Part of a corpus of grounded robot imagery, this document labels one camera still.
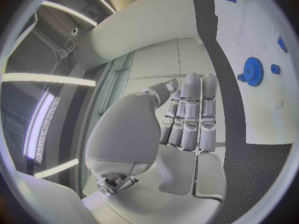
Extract glowing light bar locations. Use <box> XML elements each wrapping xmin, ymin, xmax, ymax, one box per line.
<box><xmin>22</xmin><ymin>89</ymin><xmax>62</xmax><ymax>165</ymax></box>

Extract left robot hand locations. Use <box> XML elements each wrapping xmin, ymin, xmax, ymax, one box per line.
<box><xmin>81</xmin><ymin>72</ymin><xmax>228</xmax><ymax>224</ymax></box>

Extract thick blue peg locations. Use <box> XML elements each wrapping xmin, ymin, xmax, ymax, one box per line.
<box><xmin>277</xmin><ymin>35</ymin><xmax>289</xmax><ymax>54</ymax></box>

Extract white task board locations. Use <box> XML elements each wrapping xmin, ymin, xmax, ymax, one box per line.
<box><xmin>213</xmin><ymin>0</ymin><xmax>297</xmax><ymax>145</ymax></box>

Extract blue gear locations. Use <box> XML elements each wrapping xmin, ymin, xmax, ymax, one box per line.
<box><xmin>243</xmin><ymin>56</ymin><xmax>265</xmax><ymax>88</ymax></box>

